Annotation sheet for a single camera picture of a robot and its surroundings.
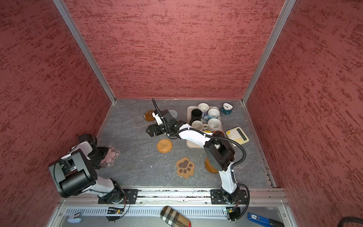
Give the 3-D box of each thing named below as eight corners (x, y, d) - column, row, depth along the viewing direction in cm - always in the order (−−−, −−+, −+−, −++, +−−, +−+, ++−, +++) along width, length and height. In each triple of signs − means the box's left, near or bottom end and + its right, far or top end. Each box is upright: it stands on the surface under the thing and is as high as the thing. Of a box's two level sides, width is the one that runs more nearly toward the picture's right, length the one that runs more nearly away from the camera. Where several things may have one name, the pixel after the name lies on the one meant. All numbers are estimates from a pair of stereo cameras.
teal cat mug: (221, 115, 113) (223, 111, 109) (220, 106, 119) (221, 102, 115) (232, 115, 113) (234, 111, 109) (230, 106, 119) (232, 102, 115)
